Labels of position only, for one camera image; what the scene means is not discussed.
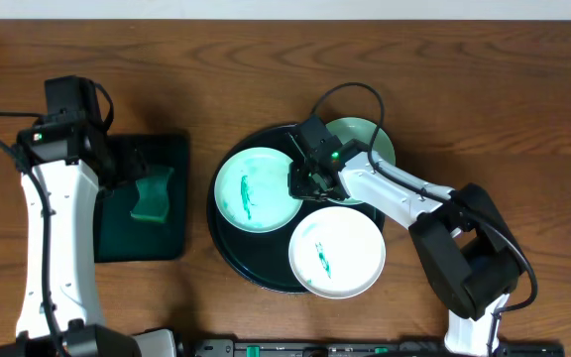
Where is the green sponge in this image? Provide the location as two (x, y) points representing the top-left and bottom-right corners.
(130, 166), (174, 223)

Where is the green-stained plate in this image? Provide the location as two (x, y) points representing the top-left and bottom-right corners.
(214, 147), (302, 233)

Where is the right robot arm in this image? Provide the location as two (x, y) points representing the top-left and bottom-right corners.
(288, 137), (532, 356)

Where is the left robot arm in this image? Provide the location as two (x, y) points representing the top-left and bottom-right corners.
(0, 124), (142, 356)

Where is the black rectangular sponge tray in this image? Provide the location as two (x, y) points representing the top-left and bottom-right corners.
(93, 134), (189, 263)

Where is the round black serving tray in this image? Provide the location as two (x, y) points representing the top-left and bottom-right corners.
(207, 124), (385, 294)

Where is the top right stained plate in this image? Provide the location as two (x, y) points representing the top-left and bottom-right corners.
(326, 117), (397, 205)

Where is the front white stained plate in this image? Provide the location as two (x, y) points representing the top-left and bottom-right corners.
(288, 206), (386, 299)

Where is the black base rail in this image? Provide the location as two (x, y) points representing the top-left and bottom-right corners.
(190, 337), (567, 357)

